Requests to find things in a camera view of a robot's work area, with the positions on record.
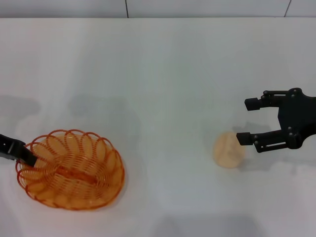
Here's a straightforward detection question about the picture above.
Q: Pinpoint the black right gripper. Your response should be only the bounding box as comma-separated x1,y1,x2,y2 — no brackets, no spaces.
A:
236,87,316,154

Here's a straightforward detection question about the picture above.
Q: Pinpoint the pale beige bun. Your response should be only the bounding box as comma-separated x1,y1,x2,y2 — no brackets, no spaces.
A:
213,131,247,169

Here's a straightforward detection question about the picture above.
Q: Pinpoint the orange wire basket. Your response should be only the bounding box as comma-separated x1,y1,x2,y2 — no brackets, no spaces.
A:
15,128,125,211

